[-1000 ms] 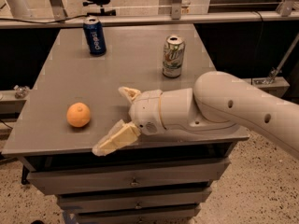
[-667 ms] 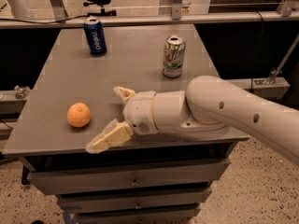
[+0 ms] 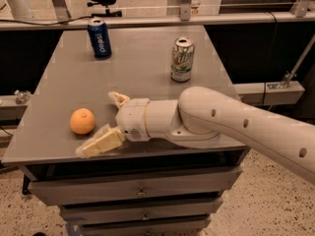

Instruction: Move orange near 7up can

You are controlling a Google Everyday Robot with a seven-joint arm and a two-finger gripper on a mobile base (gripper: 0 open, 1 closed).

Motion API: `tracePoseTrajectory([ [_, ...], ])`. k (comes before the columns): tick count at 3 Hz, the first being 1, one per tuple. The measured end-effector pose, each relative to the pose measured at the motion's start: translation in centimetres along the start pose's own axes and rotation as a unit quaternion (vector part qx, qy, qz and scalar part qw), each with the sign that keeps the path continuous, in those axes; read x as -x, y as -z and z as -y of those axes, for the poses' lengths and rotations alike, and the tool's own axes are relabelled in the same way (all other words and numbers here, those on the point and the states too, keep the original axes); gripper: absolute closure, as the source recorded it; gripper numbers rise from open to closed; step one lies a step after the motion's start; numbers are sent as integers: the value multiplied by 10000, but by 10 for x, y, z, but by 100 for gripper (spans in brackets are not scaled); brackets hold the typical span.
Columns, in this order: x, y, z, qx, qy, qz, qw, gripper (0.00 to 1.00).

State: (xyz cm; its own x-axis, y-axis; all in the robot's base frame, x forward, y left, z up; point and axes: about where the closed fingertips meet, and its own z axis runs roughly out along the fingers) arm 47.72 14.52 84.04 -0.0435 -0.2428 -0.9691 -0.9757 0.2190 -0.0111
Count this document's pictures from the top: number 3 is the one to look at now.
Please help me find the crumpled clear plastic object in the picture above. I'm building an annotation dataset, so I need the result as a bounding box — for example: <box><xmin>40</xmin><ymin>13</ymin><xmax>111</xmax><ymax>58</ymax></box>
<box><xmin>14</xmin><ymin>89</ymin><xmax>32</xmax><ymax>104</ymax></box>

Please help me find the top grey drawer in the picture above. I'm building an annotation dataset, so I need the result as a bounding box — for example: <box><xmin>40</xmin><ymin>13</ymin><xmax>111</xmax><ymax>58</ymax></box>
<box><xmin>29</xmin><ymin>166</ymin><xmax>242</xmax><ymax>206</ymax></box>

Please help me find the blue pepsi can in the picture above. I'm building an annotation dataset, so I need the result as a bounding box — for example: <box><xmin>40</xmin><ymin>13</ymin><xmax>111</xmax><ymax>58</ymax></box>
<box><xmin>88</xmin><ymin>18</ymin><xmax>112</xmax><ymax>59</ymax></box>

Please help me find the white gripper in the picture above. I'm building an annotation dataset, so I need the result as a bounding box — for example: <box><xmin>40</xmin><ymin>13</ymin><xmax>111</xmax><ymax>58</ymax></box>
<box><xmin>76</xmin><ymin>91</ymin><xmax>150</xmax><ymax>158</ymax></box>

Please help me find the bottom grey drawer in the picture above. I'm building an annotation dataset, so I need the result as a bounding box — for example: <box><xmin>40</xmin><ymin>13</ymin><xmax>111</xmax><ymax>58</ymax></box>
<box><xmin>80</xmin><ymin>215</ymin><xmax>210</xmax><ymax>236</ymax></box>

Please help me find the orange fruit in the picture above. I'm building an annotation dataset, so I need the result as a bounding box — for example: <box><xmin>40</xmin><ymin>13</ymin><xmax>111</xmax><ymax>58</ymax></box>
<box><xmin>70</xmin><ymin>108</ymin><xmax>95</xmax><ymax>135</ymax></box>

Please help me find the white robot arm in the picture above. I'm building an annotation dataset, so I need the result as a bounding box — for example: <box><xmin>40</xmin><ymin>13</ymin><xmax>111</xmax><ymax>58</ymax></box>
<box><xmin>76</xmin><ymin>87</ymin><xmax>315</xmax><ymax>184</ymax></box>

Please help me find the grey metal rail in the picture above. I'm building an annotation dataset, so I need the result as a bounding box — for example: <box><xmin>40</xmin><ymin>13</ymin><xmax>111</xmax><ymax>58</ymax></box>
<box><xmin>0</xmin><ymin>12</ymin><xmax>315</xmax><ymax>31</ymax></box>

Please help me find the grey drawer cabinet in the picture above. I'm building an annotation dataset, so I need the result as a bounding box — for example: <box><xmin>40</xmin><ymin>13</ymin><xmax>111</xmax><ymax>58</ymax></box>
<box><xmin>1</xmin><ymin>25</ymin><xmax>263</xmax><ymax>236</ymax></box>

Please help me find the grey drawer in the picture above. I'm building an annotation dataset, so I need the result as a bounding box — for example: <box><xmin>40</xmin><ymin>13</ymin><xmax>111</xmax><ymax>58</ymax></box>
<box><xmin>61</xmin><ymin>197</ymin><xmax>222</xmax><ymax>225</ymax></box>
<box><xmin>29</xmin><ymin>166</ymin><xmax>242</xmax><ymax>206</ymax></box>
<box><xmin>80</xmin><ymin>215</ymin><xmax>210</xmax><ymax>236</ymax></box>

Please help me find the green white 7up can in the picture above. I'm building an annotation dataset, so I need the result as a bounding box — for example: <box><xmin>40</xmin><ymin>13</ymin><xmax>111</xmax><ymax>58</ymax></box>
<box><xmin>170</xmin><ymin>36</ymin><xmax>195</xmax><ymax>83</ymax></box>

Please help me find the middle grey drawer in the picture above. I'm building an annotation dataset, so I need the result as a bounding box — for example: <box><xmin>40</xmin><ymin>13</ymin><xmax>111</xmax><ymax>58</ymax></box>
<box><xmin>61</xmin><ymin>197</ymin><xmax>222</xmax><ymax>225</ymax></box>

